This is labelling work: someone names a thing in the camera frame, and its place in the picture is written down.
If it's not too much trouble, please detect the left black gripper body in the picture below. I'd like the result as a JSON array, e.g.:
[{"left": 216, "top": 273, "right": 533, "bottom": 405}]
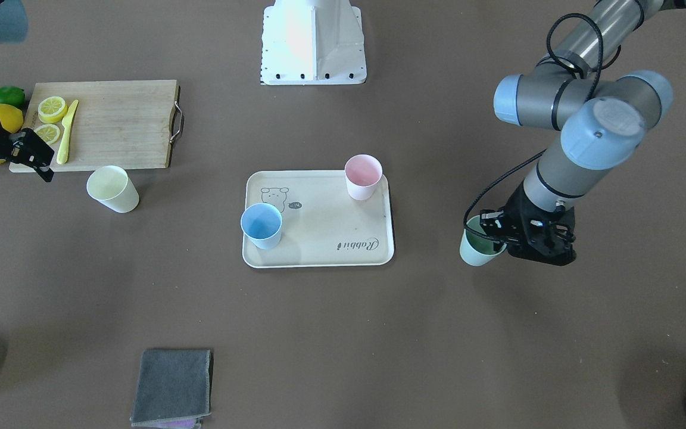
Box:
[{"left": 482, "top": 184, "right": 576, "bottom": 266}]

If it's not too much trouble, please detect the green plastic cup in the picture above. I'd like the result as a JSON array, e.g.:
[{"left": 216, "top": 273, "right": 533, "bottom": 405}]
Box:
[{"left": 459, "top": 215, "right": 507, "bottom": 266}]

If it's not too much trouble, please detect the pale yellow plastic cup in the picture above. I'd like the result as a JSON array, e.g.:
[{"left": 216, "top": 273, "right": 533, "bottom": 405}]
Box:
[{"left": 86, "top": 165, "right": 141, "bottom": 213}]

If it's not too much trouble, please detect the pink plastic cup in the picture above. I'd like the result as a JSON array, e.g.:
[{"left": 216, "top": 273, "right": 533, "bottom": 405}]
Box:
[{"left": 345, "top": 154, "right": 383, "bottom": 201}]

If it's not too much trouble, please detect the blue plastic cup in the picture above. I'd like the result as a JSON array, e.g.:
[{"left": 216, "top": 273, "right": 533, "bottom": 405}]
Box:
[{"left": 240, "top": 203, "right": 283, "bottom": 250}]

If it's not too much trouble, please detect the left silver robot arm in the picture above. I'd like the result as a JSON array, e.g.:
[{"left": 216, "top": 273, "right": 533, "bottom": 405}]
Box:
[{"left": 460, "top": 1, "right": 686, "bottom": 266}]

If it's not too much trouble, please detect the cream rabbit tray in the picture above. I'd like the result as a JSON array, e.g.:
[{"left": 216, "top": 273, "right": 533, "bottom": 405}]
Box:
[{"left": 242, "top": 169, "right": 395, "bottom": 269}]

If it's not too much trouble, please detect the lemon slice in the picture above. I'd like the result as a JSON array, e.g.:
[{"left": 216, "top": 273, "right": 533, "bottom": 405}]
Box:
[
  {"left": 36, "top": 96, "right": 68, "bottom": 125},
  {"left": 33, "top": 124, "right": 62, "bottom": 145}
]

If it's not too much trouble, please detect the yellow plastic knife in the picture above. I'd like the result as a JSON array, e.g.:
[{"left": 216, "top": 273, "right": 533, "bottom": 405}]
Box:
[{"left": 55, "top": 100, "right": 79, "bottom": 165}]

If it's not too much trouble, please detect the green lime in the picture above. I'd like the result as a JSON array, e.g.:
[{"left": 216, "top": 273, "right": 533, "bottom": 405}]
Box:
[{"left": 0, "top": 85, "right": 25, "bottom": 108}]

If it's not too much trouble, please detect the wooden cutting board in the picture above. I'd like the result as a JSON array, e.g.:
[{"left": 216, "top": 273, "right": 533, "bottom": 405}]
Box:
[{"left": 24, "top": 80, "right": 183, "bottom": 172}]

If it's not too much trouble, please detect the grey folded cloth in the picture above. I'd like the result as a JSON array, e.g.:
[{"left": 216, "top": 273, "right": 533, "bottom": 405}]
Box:
[{"left": 130, "top": 349, "right": 212, "bottom": 428}]

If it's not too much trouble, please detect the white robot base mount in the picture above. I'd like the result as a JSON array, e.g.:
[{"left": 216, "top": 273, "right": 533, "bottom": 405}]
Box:
[{"left": 260, "top": 1, "right": 367, "bottom": 85}]

